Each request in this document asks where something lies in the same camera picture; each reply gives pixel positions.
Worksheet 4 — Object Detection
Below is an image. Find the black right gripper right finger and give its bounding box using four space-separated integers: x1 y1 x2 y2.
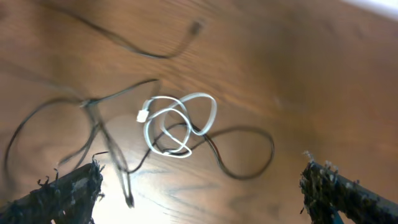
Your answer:
299 151 397 223

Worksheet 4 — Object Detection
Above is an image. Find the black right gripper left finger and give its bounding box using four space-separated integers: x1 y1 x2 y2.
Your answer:
1 161 103 224

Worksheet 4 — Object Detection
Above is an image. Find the black cable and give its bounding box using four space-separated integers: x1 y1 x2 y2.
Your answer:
2 1 275 209

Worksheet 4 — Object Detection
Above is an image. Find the white usb cable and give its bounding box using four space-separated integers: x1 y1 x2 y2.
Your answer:
136 92 218 159

